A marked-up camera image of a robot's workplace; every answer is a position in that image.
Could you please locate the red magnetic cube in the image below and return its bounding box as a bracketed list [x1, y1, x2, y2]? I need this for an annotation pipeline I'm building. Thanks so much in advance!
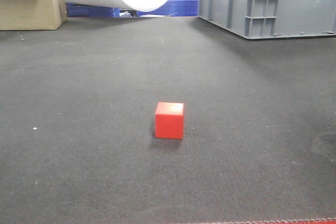
[154, 102, 184, 140]

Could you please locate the blue plastic crate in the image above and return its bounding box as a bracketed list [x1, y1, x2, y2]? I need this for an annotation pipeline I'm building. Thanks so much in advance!
[66, 0, 198, 18]

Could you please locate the dark grey carpet mat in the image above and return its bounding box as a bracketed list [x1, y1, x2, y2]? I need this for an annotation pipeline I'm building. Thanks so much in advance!
[1, 17, 335, 223]

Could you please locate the grey plastic crate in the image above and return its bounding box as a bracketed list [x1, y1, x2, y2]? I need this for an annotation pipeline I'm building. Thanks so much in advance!
[198, 0, 335, 40]

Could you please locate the brown cardboard box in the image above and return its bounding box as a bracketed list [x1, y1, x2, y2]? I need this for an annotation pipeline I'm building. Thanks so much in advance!
[1, 0, 67, 31]

